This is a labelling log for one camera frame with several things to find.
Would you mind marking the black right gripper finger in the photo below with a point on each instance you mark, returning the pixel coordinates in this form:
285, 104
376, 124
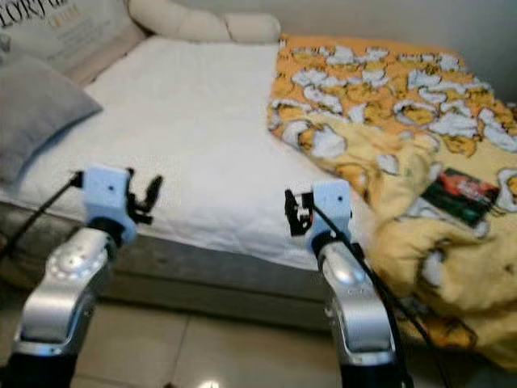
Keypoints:
292, 202
293, 225

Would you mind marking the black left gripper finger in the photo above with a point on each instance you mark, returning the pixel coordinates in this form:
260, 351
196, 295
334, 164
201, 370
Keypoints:
153, 191

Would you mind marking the grey pillow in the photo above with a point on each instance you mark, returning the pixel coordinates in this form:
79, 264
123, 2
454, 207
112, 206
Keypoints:
40, 113

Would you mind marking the yellow orange duck print blanket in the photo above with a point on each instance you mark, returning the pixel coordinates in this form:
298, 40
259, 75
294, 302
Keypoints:
371, 81

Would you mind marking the dark red green book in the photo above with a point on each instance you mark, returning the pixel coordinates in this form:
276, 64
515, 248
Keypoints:
460, 196

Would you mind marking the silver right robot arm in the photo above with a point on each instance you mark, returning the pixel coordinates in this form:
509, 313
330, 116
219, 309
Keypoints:
359, 307

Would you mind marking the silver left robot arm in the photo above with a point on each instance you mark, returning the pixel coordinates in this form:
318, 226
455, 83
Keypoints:
60, 299

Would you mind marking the white quilted mattress pad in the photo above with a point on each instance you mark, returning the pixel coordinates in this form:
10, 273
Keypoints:
194, 113

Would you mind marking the grey quilted mattress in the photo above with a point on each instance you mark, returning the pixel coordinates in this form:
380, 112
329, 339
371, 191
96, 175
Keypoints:
210, 279

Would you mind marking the beige bolster pillow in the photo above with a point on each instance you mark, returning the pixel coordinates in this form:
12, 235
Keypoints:
186, 23

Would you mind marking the grey printed headboard cushion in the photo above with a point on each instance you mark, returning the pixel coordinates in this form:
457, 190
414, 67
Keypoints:
65, 32

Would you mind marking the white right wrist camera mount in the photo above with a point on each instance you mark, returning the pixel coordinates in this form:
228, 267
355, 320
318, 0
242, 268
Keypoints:
334, 202

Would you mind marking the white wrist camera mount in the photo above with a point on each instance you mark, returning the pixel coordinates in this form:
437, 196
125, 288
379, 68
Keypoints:
107, 198
334, 202

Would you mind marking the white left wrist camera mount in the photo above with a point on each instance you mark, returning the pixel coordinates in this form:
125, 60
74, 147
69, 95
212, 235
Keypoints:
107, 198

